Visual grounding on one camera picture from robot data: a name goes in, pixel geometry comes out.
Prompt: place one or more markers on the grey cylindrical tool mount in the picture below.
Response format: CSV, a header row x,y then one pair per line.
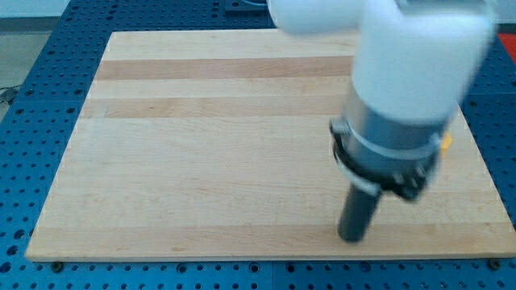
x,y
391,154

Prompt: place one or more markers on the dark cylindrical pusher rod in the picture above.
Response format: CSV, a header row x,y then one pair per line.
x,y
359,208

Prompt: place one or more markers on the yellow hexagon block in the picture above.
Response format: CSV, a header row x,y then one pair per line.
x,y
446,143

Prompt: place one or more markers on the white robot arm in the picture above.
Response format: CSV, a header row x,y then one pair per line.
x,y
414,64

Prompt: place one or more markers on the red object at right edge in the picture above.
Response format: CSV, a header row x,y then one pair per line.
x,y
508,41

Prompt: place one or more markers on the wooden board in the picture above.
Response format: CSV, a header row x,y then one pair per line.
x,y
215,145

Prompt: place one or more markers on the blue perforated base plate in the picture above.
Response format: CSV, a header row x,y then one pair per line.
x,y
35,132

